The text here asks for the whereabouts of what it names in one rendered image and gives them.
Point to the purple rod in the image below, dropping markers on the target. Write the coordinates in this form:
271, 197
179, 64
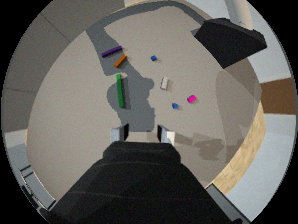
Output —
111, 51

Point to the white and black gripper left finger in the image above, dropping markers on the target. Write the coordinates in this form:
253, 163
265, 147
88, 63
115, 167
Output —
120, 133

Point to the green rod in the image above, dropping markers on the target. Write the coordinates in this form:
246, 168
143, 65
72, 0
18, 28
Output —
120, 92

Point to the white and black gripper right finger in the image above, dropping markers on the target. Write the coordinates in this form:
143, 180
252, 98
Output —
165, 136

